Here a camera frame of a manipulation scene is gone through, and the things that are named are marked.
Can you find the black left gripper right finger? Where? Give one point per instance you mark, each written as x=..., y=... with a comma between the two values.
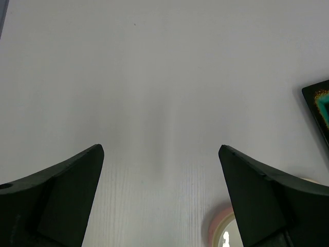
x=272, y=207

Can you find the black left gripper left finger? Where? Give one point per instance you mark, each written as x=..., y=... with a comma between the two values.
x=52, y=207

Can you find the cream pink round bowl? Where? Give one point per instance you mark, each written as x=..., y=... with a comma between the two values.
x=223, y=230

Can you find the black square plate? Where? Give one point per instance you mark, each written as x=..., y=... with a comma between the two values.
x=316, y=97

